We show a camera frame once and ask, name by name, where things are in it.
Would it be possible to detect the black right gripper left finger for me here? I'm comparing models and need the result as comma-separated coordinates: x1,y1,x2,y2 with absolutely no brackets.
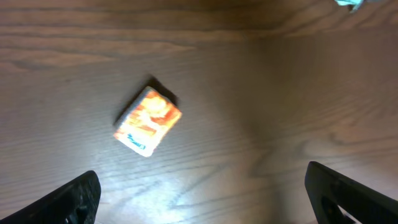
1,170,101,224

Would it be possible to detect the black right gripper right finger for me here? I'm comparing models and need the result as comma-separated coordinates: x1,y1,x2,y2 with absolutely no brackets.
305,161,397,224

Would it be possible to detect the orange small box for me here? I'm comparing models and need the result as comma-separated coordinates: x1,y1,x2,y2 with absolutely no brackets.
114,86,182,157

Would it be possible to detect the teal snack packet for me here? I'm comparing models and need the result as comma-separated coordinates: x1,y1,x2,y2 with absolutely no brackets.
334,0,364,12

